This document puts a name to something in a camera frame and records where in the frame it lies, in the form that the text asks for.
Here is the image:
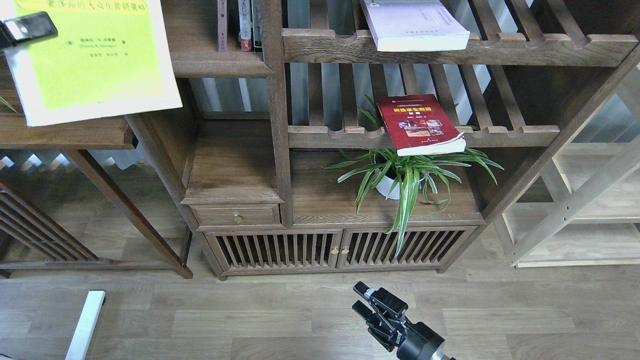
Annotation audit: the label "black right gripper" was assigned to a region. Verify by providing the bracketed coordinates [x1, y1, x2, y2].
[351, 281, 448, 360]

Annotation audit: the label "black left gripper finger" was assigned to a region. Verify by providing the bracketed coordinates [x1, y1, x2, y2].
[0, 11, 58, 50]

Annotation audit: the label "yellow green cover book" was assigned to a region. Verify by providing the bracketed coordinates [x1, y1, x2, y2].
[1, 0, 183, 126]

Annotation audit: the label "red cover book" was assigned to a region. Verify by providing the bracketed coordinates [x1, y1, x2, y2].
[376, 94, 467, 157]

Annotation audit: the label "light wooden shelf rack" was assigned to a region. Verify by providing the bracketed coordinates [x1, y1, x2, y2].
[494, 67, 640, 268]

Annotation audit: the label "green plant leaves at left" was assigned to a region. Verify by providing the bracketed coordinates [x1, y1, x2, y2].
[0, 96, 18, 113]

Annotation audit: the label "white plant pot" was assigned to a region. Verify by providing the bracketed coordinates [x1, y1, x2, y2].
[373, 153, 427, 200]

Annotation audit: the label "green spider plant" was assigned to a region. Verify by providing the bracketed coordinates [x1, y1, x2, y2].
[315, 94, 506, 258]

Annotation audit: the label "brass drawer knob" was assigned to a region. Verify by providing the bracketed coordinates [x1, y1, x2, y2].
[232, 211, 243, 224]

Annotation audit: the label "dark wooden bookshelf cabinet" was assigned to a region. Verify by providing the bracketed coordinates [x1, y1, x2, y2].
[127, 0, 639, 280]

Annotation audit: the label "white red upright book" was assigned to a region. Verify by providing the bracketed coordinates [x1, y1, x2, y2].
[237, 0, 253, 51]

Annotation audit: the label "dark wooden side table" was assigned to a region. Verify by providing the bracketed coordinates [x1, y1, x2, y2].
[1, 58, 194, 280]

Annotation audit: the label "dark green upright book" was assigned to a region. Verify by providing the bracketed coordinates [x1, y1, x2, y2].
[250, 0, 263, 53]

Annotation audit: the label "white lavender cover book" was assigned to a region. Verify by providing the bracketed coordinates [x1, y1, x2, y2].
[359, 0, 471, 52]

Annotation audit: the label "white metal post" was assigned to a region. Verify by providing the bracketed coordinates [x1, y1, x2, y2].
[65, 289, 106, 360]

